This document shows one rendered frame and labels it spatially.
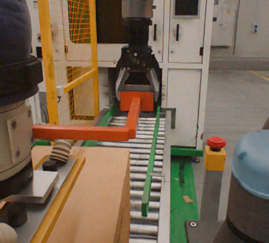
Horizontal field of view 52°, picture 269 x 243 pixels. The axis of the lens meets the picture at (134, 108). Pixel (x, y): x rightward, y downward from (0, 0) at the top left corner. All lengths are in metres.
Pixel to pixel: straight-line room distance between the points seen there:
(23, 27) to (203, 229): 0.50
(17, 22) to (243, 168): 0.39
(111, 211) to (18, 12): 0.56
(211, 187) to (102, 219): 0.48
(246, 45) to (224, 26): 1.04
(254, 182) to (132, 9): 0.44
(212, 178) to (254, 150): 0.64
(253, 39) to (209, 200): 8.80
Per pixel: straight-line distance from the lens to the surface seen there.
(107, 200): 0.85
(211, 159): 1.04
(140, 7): 0.66
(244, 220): 0.48
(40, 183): 0.53
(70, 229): 0.77
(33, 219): 0.49
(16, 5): 0.45
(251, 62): 9.66
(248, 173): 0.44
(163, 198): 1.47
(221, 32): 9.17
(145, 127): 2.48
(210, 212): 1.17
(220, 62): 9.39
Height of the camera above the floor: 1.44
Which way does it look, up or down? 17 degrees down
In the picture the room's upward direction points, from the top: straight up
